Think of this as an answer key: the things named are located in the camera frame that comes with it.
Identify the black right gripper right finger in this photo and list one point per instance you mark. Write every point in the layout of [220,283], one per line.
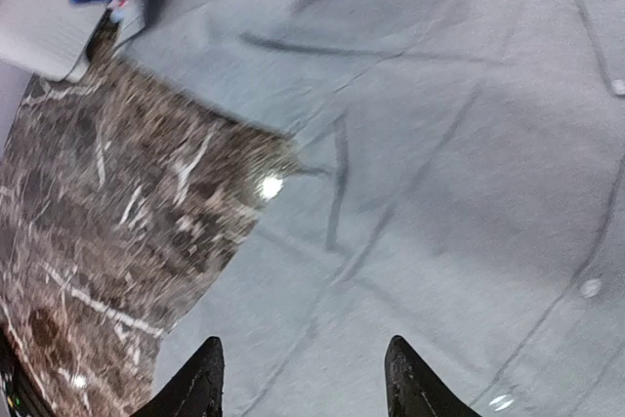
[414,389]

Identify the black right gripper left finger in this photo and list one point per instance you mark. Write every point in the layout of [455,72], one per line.
[196,390]

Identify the grey long sleeve shirt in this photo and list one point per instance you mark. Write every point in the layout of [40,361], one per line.
[463,188]

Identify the light blue folded shirt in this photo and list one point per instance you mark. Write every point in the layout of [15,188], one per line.
[116,16]

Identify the white plastic bin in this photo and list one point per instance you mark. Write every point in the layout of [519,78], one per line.
[51,37]

